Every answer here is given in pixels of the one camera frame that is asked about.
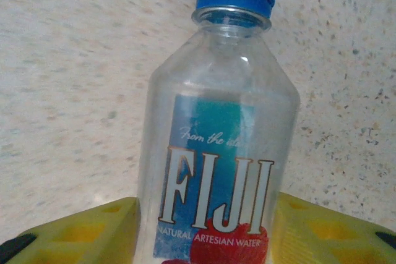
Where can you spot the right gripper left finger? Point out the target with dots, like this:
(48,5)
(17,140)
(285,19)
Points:
(77,239)

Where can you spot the Fiji water bottle blue cap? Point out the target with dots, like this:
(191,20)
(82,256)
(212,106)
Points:
(216,121)

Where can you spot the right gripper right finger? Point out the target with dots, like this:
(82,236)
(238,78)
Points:
(334,239)

